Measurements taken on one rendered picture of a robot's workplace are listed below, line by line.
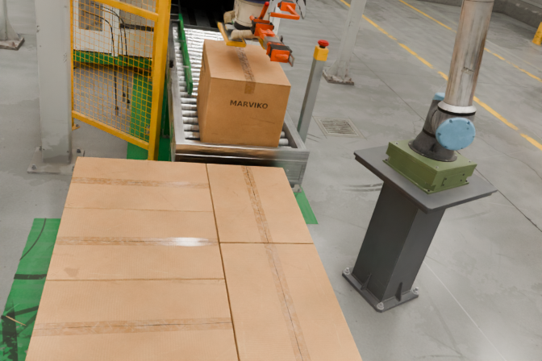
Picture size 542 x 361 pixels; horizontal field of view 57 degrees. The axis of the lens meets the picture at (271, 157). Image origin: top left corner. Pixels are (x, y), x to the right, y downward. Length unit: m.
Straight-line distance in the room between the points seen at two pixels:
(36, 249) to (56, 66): 1.04
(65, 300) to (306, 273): 0.84
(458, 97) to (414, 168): 0.39
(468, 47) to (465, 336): 1.48
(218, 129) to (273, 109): 0.29
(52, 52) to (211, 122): 1.06
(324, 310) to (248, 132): 1.09
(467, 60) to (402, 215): 0.81
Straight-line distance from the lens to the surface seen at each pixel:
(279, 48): 2.07
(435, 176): 2.23
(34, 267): 2.69
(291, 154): 2.60
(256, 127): 2.54
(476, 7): 2.05
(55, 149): 3.36
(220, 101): 2.45
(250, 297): 1.79
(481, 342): 2.86
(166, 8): 3.01
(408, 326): 2.72
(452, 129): 2.12
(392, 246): 2.56
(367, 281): 2.74
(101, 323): 1.68
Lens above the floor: 1.80
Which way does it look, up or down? 29 degrees down
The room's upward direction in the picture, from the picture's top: 12 degrees clockwise
